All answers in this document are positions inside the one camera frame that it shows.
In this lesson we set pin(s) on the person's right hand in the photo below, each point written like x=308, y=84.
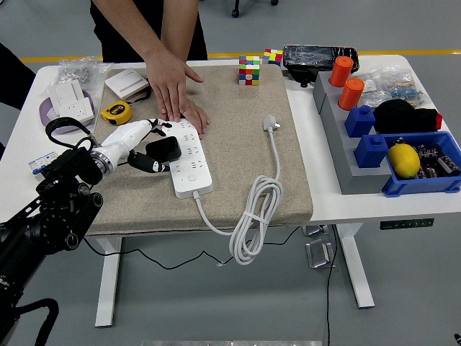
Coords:
x=169, y=83

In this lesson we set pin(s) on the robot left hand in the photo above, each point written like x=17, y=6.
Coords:
x=126, y=138

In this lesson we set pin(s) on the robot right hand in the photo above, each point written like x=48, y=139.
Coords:
x=458, y=340

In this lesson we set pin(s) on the person's left hand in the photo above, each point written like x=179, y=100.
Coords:
x=198, y=115

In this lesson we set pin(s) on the person's left forearm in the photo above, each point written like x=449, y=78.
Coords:
x=180, y=25

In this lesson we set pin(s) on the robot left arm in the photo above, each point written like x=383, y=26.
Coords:
x=54, y=216

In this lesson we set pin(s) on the person's right forearm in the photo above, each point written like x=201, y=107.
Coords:
x=133, y=25

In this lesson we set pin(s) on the grey-brown mat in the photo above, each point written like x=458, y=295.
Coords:
x=234, y=151

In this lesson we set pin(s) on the white socket panel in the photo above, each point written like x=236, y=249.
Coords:
x=75, y=110

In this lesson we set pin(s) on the person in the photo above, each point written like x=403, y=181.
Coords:
x=120, y=43
x=14, y=77

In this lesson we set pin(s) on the large colourful puzzle cube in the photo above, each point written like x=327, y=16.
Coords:
x=249, y=71

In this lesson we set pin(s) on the small white panel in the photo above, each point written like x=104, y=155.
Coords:
x=53, y=113

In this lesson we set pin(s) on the clear bag of screws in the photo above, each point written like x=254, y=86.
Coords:
x=77, y=72

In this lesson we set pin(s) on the purple dish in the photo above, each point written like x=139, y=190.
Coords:
x=44, y=111

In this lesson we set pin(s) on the white blue circuit breaker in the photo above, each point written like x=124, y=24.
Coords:
x=37, y=166

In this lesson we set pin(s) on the small colourful puzzle cube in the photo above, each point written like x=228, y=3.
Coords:
x=272, y=57

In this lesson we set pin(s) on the black office chair base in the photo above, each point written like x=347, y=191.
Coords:
x=235, y=13

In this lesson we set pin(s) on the black case in plastic wrap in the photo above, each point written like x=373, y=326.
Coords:
x=309, y=57

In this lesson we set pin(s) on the black table control panel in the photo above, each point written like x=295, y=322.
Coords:
x=407, y=224

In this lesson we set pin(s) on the white table leg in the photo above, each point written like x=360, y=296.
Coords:
x=354, y=266
x=108, y=288

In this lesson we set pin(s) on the grey stepped block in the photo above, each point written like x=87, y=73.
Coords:
x=338, y=144

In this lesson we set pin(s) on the orange cylinder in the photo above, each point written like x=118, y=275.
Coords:
x=351, y=94
x=340, y=72

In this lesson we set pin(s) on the blue plastic bin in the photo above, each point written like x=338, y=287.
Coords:
x=417, y=185

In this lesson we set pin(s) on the blue block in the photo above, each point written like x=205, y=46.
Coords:
x=359, y=122
x=371, y=152

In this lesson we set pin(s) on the dark maroon capacitor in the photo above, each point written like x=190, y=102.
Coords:
x=448, y=166
x=430, y=151
x=430, y=171

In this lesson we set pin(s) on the clear bag of components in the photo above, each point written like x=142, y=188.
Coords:
x=374, y=90

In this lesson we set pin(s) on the yellow lemon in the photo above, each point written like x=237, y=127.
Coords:
x=403, y=161

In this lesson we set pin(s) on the black cloth with red patch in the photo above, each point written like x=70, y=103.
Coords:
x=396, y=115

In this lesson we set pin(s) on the small black round part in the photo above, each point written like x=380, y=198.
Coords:
x=399, y=141

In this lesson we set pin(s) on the clear bag of blue resistors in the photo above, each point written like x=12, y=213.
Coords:
x=407, y=93

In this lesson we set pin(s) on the white wall switch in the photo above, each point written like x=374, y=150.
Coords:
x=126, y=83

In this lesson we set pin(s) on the white switch panel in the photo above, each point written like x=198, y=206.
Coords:
x=66, y=93

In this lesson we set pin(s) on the silver metal bracket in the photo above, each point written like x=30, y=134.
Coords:
x=315, y=230
x=320, y=254

